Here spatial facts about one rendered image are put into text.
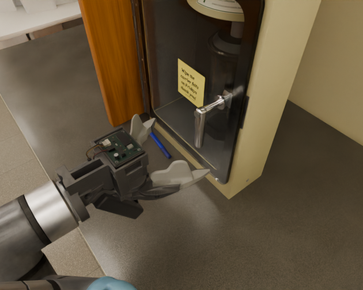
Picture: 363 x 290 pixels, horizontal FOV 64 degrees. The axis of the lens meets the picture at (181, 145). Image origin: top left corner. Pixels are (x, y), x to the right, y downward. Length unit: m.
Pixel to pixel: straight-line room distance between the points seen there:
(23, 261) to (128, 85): 0.51
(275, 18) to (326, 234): 0.46
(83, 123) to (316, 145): 0.65
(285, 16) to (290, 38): 0.05
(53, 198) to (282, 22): 0.37
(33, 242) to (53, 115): 0.58
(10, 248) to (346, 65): 0.81
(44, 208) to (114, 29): 0.44
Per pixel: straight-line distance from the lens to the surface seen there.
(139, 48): 0.68
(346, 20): 0.85
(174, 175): 0.44
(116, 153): 0.40
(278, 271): 0.64
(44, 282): 0.32
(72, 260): 1.71
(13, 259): 0.42
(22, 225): 0.41
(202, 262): 0.62
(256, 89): 0.46
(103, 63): 0.73
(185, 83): 0.57
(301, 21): 0.47
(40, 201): 0.41
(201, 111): 0.47
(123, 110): 0.83
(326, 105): 0.95
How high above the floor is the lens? 1.52
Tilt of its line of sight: 48 degrees down
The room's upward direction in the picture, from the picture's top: straight up
